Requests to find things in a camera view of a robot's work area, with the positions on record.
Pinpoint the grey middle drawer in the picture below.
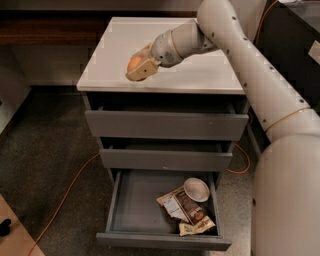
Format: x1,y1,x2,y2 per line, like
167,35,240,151
100,143,232,172

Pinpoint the grey top drawer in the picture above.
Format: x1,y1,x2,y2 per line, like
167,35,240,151
85,110,248,141

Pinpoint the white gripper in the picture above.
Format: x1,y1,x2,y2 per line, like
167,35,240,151
126,30,183,81

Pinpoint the orange fruit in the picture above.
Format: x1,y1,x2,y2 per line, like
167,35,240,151
127,56,143,72

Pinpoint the light wooden board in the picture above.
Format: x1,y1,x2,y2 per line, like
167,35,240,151
0,195,45,256

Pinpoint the grey drawer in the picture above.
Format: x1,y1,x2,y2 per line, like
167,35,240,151
85,110,248,141
97,170,231,251
100,143,232,172

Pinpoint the brown snack packet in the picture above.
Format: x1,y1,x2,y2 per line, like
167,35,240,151
156,187,206,225

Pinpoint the grey bottom drawer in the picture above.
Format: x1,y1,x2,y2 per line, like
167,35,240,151
97,170,231,251

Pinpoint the dark wooden shelf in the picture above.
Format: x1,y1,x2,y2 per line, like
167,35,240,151
0,10,196,46

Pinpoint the black knob object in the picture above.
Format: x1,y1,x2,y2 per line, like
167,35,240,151
0,219,11,237

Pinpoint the grey drawer cabinet white top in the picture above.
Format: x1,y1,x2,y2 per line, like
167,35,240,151
76,17,261,201

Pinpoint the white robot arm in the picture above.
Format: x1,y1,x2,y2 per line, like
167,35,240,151
126,0,320,256

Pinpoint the white bowl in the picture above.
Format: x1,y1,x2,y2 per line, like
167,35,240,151
184,178,210,202

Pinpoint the beige snack packet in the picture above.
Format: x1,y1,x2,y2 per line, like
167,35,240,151
179,216,216,236

